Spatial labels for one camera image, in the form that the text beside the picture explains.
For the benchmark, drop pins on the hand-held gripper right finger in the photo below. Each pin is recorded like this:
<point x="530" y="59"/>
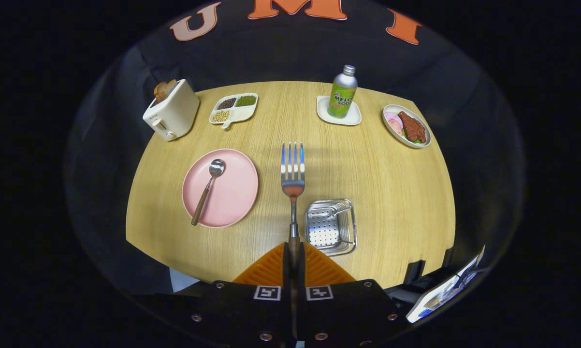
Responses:
<point x="339" y="314"/>

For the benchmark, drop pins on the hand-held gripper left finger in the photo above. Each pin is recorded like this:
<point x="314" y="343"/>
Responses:
<point x="242" y="314"/>

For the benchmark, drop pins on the perforated steel basket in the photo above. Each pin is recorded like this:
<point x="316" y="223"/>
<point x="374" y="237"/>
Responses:
<point x="324" y="227"/>

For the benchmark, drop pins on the white printed paper sheet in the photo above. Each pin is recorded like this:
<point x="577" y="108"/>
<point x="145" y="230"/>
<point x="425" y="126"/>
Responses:
<point x="445" y="292"/>

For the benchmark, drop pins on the pink round plate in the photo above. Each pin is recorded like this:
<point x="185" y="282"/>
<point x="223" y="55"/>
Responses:
<point x="237" y="193"/>

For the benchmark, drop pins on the white square coaster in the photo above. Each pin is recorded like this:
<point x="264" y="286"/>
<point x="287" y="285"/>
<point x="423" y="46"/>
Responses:
<point x="354" y="118"/>

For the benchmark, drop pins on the pile of yellow soybeans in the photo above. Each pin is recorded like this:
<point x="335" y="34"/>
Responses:
<point x="221" y="116"/>

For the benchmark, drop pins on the brown grilled meat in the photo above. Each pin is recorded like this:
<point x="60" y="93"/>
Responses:
<point x="412" y="128"/>

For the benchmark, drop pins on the white divided tray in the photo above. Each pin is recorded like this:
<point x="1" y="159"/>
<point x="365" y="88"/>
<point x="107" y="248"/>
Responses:
<point x="242" y="114"/>

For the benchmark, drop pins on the pink ham slices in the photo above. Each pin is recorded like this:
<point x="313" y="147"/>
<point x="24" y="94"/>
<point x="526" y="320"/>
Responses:
<point x="393" y="121"/>

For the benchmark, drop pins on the cream white toaster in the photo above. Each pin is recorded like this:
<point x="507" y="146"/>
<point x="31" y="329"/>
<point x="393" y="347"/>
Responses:
<point x="174" y="113"/>

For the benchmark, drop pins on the pile of dark red beans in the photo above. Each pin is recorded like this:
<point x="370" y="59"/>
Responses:
<point x="226" y="103"/>

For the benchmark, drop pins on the pile of green beans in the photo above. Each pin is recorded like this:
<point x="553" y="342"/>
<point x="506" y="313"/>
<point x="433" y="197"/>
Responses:
<point x="246" y="100"/>

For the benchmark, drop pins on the green label metal bottle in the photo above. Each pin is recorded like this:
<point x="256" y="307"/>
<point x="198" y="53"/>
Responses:
<point x="341" y="99"/>

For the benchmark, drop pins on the oval plate with food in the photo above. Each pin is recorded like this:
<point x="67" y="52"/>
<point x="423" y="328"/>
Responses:
<point x="398" y="107"/>

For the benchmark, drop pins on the toasted bread slice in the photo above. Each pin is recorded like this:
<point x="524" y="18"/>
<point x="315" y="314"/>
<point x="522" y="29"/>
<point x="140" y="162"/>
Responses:
<point x="162" y="90"/>

